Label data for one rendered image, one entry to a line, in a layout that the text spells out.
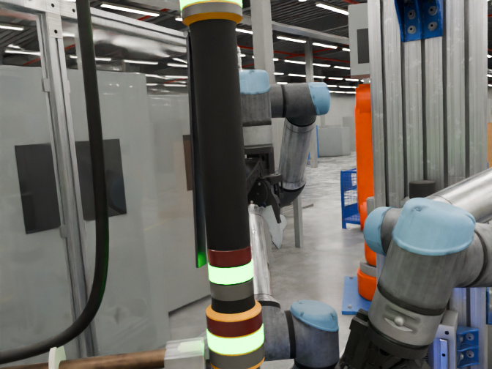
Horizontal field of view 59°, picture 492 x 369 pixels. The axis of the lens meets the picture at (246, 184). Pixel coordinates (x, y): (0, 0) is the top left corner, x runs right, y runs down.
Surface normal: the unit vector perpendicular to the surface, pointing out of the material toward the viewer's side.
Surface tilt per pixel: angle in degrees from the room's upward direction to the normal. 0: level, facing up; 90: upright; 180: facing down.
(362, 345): 89
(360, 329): 89
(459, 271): 108
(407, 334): 93
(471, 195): 47
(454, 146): 90
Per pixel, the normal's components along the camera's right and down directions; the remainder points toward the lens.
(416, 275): -0.45, 0.14
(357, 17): -0.25, 0.13
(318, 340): 0.07, 0.11
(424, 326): 0.19, 0.29
